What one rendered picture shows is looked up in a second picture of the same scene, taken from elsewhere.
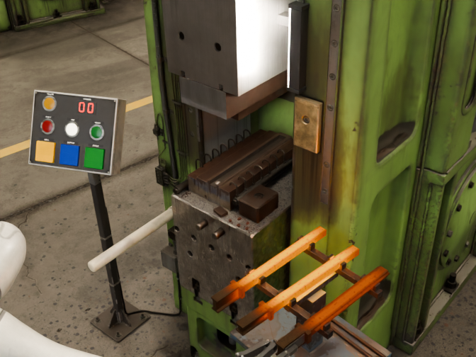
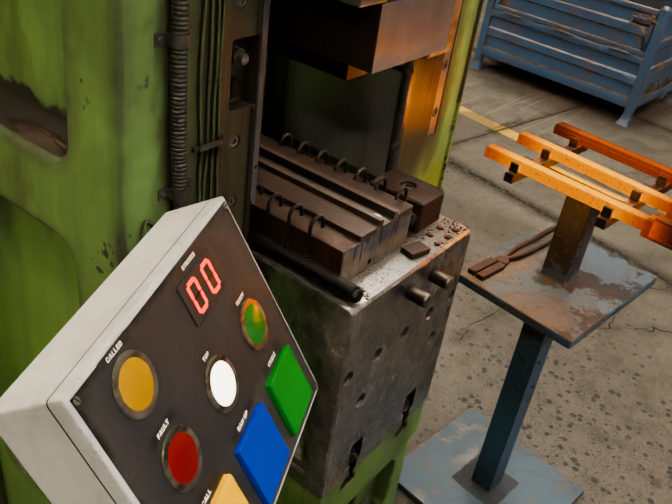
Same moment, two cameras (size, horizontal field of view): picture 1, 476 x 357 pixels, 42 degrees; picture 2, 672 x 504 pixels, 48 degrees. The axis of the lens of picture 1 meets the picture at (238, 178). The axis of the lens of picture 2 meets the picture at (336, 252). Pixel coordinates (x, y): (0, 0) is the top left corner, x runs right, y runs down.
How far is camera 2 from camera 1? 2.39 m
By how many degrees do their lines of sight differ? 78
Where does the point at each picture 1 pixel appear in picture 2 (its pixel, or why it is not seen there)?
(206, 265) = (386, 381)
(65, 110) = (178, 353)
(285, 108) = not seen: hidden behind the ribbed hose
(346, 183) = (455, 79)
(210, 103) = (428, 32)
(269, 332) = (556, 304)
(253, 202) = (428, 191)
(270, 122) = not seen: hidden behind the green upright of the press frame
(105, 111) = (231, 251)
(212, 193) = (384, 240)
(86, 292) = not seen: outside the picture
